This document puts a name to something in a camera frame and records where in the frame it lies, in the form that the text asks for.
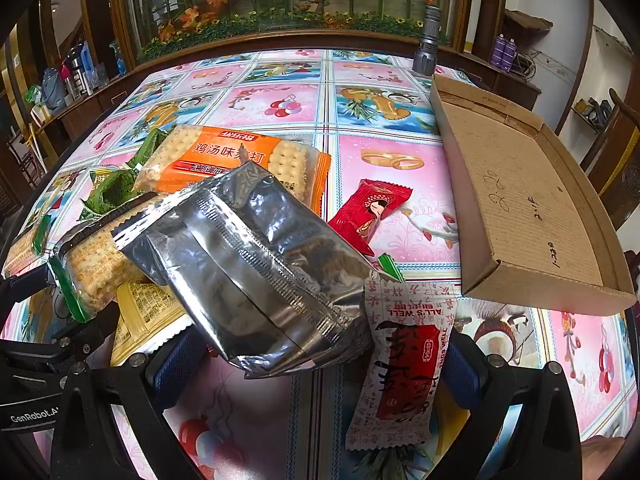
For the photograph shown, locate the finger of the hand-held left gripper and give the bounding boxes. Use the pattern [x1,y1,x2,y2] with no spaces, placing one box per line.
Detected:
[0,267,56,293]
[0,305,123,376]

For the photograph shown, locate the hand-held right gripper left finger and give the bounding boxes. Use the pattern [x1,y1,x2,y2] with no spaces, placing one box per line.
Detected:
[50,329,211,480]

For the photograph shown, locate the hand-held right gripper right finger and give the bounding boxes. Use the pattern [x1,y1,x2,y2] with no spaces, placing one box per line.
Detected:
[440,332,583,480]

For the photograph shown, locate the green-ended cracker packet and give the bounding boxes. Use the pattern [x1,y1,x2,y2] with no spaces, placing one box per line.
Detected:
[0,214,52,277]
[49,194,168,325]

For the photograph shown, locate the white and red candy packet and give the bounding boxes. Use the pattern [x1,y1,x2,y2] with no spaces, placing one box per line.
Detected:
[345,280,459,453]

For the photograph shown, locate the yellow pea snack packet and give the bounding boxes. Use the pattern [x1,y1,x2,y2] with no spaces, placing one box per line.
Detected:
[109,280,188,368]

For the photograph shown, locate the silver foil snack packet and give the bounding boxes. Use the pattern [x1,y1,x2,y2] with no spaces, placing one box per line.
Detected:
[112,162,375,381]

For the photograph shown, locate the small green packet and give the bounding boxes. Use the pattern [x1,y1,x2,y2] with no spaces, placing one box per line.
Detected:
[369,254,406,283]

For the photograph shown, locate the leafy green cracker packet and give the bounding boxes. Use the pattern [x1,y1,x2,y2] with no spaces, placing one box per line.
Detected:
[80,130,166,221]

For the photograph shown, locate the cardboard box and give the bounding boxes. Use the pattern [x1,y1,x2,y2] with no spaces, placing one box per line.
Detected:
[430,74,639,317]

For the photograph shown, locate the red face-print candy packet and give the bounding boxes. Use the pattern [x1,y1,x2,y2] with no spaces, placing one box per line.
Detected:
[327,179,414,257]

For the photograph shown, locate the orange cracker packet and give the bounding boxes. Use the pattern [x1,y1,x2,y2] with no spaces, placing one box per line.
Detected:
[132,125,332,213]

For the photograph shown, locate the blue water bottle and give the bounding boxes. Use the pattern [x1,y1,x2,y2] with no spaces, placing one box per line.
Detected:
[40,67,66,113]

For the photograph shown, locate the dark thermos jug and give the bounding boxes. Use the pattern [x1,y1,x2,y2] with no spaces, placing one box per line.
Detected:
[62,45,87,101]

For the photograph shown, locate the wooden chair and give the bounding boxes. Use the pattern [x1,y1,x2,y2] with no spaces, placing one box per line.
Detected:
[580,87,640,231]

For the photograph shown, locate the printed tablecloth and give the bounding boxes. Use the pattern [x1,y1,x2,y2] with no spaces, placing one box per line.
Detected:
[0,49,636,480]

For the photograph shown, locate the grey flashlight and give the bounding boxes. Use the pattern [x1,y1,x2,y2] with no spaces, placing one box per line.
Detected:
[412,5,442,77]

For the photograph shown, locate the brown corner shelf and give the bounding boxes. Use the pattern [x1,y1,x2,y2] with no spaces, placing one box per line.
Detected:
[502,9,548,36]

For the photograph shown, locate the glass artificial plant display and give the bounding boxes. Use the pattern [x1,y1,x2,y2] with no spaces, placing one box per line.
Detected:
[107,0,476,63]

